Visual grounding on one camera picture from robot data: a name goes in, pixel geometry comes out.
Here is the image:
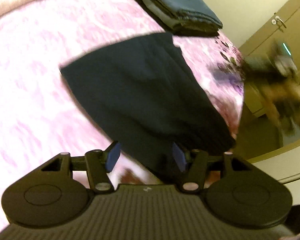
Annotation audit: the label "dark navy sweatpants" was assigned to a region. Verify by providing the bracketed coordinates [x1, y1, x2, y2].
[61, 33, 235, 182]

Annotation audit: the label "pink floral bed blanket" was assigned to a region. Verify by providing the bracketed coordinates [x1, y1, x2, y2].
[0, 0, 246, 238]

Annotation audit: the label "folded dark grey garment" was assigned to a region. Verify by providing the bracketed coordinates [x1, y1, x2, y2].
[134, 0, 221, 37]

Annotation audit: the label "person's right hand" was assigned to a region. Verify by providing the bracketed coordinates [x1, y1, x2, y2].
[258, 79, 300, 134]

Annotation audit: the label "folded teal garment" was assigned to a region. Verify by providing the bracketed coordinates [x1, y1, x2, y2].
[157, 0, 223, 29]

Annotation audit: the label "wooden wardrobe door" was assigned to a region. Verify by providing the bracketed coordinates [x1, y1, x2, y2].
[238, 0, 300, 118]

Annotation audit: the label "metal door handle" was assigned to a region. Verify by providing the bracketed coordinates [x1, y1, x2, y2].
[271, 15, 287, 29]

